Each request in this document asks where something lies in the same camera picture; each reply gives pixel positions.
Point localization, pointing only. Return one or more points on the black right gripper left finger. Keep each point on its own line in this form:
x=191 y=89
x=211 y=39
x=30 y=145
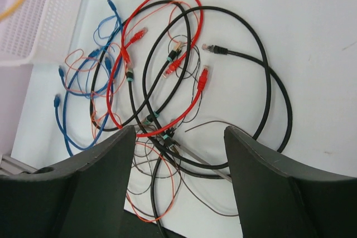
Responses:
x=82 y=196

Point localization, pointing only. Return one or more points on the left white plastic basket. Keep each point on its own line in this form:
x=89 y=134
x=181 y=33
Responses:
x=39 y=32

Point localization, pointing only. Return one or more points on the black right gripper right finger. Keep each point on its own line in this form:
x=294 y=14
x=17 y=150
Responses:
x=277 y=196

